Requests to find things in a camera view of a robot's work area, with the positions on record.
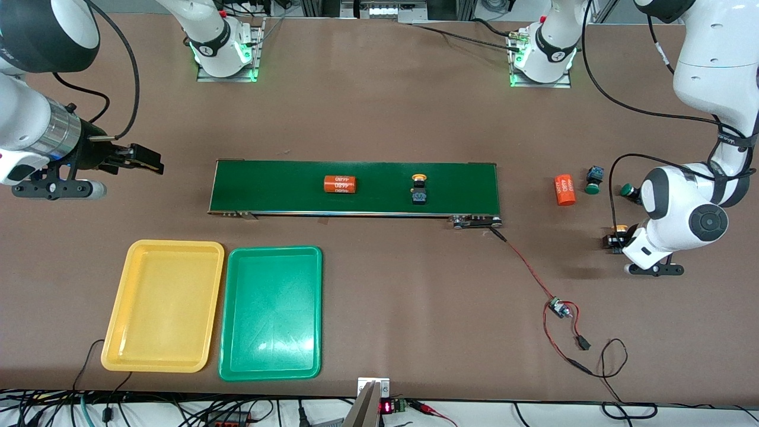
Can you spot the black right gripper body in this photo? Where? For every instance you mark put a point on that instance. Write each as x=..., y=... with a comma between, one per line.
x=93, y=151

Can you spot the green push button switch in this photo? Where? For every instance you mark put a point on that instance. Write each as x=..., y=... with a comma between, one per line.
x=627, y=190
x=595, y=175

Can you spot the orange cylinder white 4680 print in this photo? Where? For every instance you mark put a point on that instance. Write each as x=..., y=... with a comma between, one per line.
x=340, y=184
x=564, y=190

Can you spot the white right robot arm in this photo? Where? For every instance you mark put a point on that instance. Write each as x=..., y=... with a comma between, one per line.
x=207, y=35

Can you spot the small speed controller board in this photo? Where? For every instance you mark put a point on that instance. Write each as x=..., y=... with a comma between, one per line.
x=557, y=308

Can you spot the yellow plastic tray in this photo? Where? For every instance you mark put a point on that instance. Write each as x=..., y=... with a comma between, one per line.
x=163, y=305

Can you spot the green plastic tray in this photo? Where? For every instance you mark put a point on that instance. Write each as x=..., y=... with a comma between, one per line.
x=271, y=314

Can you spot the green conveyor belt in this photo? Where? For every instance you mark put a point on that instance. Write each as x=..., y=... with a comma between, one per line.
x=379, y=201

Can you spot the red alligator clip lead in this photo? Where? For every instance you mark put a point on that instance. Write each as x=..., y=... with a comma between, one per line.
x=428, y=408

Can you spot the orange black power strip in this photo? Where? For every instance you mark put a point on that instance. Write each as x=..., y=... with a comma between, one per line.
x=228, y=421

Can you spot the red digit display module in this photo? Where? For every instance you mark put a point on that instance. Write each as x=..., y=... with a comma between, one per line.
x=386, y=407

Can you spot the white background device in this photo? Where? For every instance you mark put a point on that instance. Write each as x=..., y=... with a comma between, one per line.
x=385, y=10

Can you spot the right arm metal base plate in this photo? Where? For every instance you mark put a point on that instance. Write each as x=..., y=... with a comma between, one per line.
x=258, y=53

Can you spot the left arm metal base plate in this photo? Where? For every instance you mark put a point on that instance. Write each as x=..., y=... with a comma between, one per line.
x=563, y=85

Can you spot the small metal bracket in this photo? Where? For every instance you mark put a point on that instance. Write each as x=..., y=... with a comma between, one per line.
x=382, y=388

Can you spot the grey wedge camera mount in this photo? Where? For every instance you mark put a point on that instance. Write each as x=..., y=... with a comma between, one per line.
x=364, y=412

